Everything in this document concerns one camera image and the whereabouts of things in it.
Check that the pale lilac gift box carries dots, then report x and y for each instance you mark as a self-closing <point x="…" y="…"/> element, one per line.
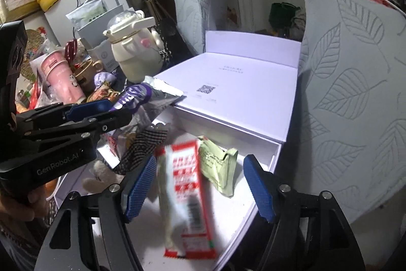
<point x="241" y="93"/>

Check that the white plush toy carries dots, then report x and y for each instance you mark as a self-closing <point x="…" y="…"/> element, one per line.
<point x="101" y="174"/>

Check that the brown snack packet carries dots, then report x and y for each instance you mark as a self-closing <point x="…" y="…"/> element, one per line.
<point x="103" y="96"/>

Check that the purple wrapped candy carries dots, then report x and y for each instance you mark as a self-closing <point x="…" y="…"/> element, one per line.
<point x="104" y="79"/>

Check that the silver purple snack packet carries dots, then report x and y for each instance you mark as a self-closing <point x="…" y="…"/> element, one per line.
<point x="149" y="96"/>

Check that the brown mug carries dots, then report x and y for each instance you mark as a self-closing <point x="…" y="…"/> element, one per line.
<point x="87" y="74"/>

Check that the stack of pink cups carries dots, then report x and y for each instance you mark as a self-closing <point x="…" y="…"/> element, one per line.
<point x="62" y="80"/>

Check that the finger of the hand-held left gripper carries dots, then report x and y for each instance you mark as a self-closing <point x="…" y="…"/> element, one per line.
<point x="85" y="109"/>
<point x="107" y="122"/>

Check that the white cardboard box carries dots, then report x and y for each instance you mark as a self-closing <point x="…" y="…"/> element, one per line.
<point x="101" y="45"/>

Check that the pale green packet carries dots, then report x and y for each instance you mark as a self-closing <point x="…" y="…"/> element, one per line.
<point x="219" y="166"/>

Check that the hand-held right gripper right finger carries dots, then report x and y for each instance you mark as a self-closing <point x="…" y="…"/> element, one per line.
<point x="258" y="191"/>

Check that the cream kettle bottle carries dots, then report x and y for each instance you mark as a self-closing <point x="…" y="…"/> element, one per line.
<point x="136" y="55"/>

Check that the green white pouch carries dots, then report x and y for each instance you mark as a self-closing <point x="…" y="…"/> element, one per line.
<point x="87" y="12"/>

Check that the red white striped packet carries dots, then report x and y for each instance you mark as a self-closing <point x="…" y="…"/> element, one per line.
<point x="187" y="194"/>

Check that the person's left hand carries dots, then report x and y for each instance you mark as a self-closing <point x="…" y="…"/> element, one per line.
<point x="19" y="204"/>

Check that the dark green bag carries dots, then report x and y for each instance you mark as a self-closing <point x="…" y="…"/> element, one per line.
<point x="282" y="15"/>

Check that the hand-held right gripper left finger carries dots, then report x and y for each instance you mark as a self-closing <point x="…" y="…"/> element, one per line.
<point x="141" y="188"/>

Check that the gingham cloth with lace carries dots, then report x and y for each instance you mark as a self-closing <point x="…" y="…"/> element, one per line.
<point x="142" y="144"/>

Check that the small leaf pattern chair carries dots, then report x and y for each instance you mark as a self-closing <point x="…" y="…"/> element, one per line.
<point x="196" y="10"/>

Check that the woven round plate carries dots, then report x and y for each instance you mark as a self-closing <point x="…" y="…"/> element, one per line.
<point x="31" y="58"/>

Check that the large leaf pattern chair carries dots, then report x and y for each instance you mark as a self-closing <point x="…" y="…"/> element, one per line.
<point x="355" y="106"/>

